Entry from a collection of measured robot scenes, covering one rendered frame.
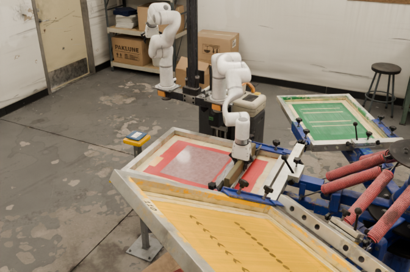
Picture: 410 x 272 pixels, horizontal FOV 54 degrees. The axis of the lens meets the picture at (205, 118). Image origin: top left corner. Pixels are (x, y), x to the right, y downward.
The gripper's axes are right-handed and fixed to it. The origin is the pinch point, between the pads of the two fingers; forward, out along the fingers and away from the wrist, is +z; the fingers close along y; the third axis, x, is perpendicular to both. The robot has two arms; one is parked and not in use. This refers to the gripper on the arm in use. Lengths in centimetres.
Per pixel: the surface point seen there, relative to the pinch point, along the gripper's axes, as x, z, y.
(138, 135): -12, 5, 75
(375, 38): -380, 16, -39
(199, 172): 7.7, 6.0, 21.3
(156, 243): -18, 101, 72
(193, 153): -9.5, 6.0, 34.3
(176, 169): 10.1, 6.0, 34.8
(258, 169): -9.6, 6.0, -7.6
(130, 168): 24, 3, 56
